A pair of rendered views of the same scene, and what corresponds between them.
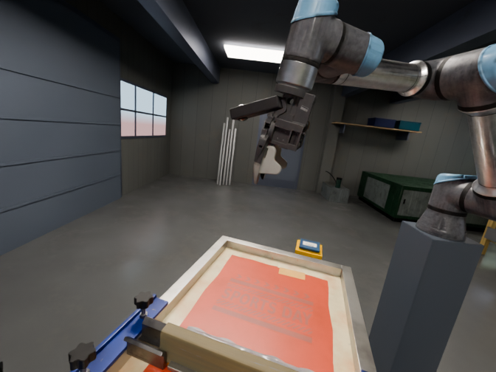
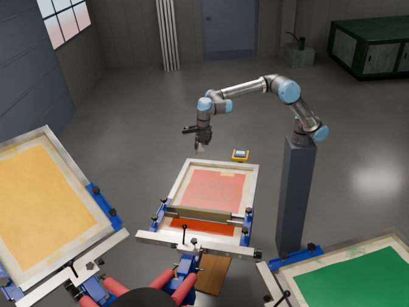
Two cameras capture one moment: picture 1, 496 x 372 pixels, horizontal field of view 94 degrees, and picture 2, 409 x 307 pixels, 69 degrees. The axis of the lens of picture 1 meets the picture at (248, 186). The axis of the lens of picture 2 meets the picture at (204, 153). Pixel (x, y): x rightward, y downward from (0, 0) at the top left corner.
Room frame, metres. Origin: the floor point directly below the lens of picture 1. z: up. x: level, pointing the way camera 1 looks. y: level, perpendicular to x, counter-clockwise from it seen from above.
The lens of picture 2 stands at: (-0.96, -0.09, 2.39)
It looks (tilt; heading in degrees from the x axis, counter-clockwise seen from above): 35 degrees down; 1
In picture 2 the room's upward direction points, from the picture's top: 5 degrees counter-clockwise
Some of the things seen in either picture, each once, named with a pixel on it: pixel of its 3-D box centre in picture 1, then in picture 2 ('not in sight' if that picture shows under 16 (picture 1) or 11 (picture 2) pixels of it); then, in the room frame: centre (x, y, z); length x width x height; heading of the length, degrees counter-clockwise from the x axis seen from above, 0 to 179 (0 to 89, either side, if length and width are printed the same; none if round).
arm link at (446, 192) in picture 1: (455, 190); (304, 121); (0.84, -0.76, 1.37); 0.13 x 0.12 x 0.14; 18
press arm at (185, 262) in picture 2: not in sight; (187, 261); (0.03, 0.07, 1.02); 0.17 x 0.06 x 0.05; 165
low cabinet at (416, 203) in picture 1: (418, 198); (392, 45); (5.49, -4.16, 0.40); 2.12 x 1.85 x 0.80; 89
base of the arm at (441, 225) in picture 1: (443, 219); (301, 135); (0.84, -0.76, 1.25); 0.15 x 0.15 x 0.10
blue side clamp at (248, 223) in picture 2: not in sight; (246, 228); (0.27, -0.29, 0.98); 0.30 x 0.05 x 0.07; 165
